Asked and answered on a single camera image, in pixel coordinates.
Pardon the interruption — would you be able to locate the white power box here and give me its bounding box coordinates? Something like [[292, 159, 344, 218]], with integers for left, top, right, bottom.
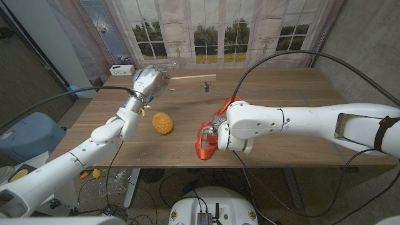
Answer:
[[109, 64, 136, 77]]

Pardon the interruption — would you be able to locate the dark table leg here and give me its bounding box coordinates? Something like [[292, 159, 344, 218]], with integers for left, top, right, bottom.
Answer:
[[282, 167, 304, 209]]

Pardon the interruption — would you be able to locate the clear plastic bag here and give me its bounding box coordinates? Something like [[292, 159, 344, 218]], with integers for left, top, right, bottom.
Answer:
[[98, 168, 132, 198]]

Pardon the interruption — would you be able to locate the black and yellow pad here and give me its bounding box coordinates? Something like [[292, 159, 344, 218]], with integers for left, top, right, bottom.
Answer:
[[7, 164, 38, 183]]

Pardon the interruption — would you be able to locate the white table leg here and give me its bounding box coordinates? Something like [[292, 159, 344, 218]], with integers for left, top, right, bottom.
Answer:
[[123, 168, 141, 209]]

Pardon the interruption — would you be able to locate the thin black left wrist cable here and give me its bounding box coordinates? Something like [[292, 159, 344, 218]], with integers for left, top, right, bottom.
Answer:
[[104, 141, 124, 213]]

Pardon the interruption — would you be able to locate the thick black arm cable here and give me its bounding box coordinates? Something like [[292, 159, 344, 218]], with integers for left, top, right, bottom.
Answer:
[[230, 49, 400, 109], [0, 86, 138, 131]]

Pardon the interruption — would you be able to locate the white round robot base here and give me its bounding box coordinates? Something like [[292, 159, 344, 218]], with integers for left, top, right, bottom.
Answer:
[[168, 186, 259, 225]]

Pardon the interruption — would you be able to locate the blue plastic bin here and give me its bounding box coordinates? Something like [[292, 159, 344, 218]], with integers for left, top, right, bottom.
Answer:
[[0, 111, 68, 163]]

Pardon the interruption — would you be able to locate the black floor power adapter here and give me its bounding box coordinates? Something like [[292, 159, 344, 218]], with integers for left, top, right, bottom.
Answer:
[[99, 202, 129, 221]]

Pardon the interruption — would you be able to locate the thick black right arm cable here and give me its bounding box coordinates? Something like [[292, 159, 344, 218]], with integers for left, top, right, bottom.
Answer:
[[230, 49, 400, 109]]

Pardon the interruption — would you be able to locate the yellow toy pineapple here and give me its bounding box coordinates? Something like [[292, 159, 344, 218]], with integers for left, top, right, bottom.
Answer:
[[152, 112, 174, 135]]

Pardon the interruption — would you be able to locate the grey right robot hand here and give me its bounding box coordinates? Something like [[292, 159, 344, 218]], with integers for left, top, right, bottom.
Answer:
[[199, 114, 228, 137]]

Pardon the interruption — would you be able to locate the wooden clip hanger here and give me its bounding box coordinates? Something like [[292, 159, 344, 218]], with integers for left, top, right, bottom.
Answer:
[[167, 63, 218, 93]]

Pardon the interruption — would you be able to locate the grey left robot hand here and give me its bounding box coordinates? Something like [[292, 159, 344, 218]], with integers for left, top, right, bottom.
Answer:
[[131, 66, 171, 99]]

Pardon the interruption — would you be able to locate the white robot torso edge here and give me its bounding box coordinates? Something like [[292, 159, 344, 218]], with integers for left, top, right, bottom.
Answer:
[[0, 216, 128, 225]]

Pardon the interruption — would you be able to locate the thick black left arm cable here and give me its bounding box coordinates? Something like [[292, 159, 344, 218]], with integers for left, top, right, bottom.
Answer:
[[0, 86, 138, 131]]

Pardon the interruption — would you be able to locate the black round floor fan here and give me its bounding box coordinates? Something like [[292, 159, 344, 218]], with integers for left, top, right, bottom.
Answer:
[[139, 168, 166, 184]]

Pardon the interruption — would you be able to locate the orange satin ribbon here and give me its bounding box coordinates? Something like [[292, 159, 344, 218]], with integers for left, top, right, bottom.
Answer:
[[194, 95, 243, 161]]

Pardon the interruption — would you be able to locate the printed window backdrop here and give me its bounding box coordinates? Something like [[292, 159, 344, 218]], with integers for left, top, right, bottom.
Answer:
[[46, 0, 344, 70]]

